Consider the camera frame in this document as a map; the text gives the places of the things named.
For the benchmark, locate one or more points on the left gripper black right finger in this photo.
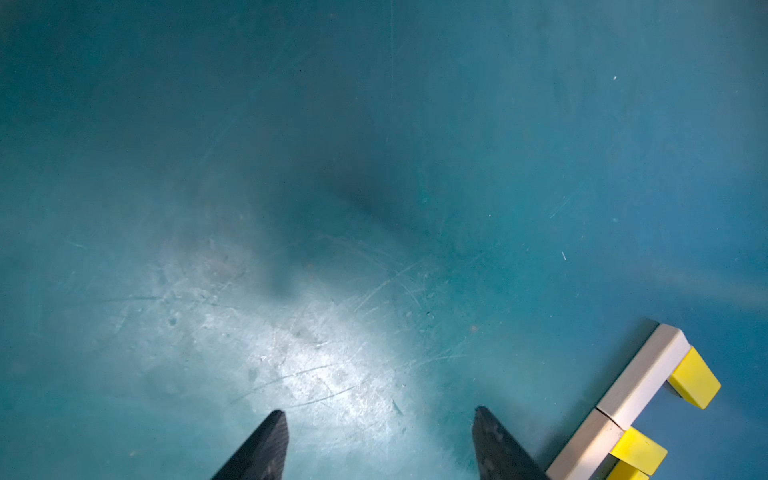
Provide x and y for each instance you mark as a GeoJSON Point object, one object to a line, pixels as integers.
{"type": "Point", "coordinates": [499, 455]}

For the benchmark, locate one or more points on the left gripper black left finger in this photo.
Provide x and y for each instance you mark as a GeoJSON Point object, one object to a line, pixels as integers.
{"type": "Point", "coordinates": [262, 455]}

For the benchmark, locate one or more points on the wooden block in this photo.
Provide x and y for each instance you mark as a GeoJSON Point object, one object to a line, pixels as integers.
{"type": "Point", "coordinates": [644, 376]}
{"type": "Point", "coordinates": [587, 449]}

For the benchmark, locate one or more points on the yellow block bottom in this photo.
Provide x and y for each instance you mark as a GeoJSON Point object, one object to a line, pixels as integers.
{"type": "Point", "coordinates": [625, 471]}

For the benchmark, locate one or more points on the yellow block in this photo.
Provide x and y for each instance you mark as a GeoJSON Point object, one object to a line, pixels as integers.
{"type": "Point", "coordinates": [639, 451]}
{"type": "Point", "coordinates": [625, 471]}
{"type": "Point", "coordinates": [694, 381]}

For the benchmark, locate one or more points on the wooden block top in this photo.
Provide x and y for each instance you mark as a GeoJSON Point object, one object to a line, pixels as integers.
{"type": "Point", "coordinates": [644, 376]}

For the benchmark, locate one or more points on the yellow block top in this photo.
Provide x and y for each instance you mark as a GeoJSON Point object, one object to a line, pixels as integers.
{"type": "Point", "coordinates": [694, 381]}

